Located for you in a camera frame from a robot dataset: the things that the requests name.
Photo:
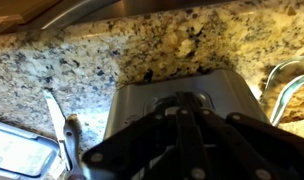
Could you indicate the curved steel dishwasher handle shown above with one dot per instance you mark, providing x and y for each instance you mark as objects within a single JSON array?
[{"x": 76, "y": 12}]

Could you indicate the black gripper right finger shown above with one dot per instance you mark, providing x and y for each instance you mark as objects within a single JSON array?
[{"x": 245, "y": 148}]

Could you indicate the wooden cabinet door left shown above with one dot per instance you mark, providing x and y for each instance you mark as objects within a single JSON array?
[{"x": 16, "y": 12}]

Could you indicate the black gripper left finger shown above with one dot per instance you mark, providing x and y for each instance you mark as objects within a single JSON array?
[{"x": 153, "y": 148}]

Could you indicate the silver scissors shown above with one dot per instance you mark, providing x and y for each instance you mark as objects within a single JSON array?
[{"x": 67, "y": 133}]

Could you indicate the blue rimmed food container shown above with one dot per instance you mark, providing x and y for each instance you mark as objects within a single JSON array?
[{"x": 28, "y": 156}]

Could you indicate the stainless steel two-slot toaster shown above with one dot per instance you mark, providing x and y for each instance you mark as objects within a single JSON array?
[{"x": 221, "y": 90}]

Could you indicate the stainless steel dishwasher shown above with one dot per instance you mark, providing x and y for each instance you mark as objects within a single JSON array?
[{"x": 122, "y": 8}]

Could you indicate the slice of toast bread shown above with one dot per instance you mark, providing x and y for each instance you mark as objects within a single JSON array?
[{"x": 295, "y": 109}]

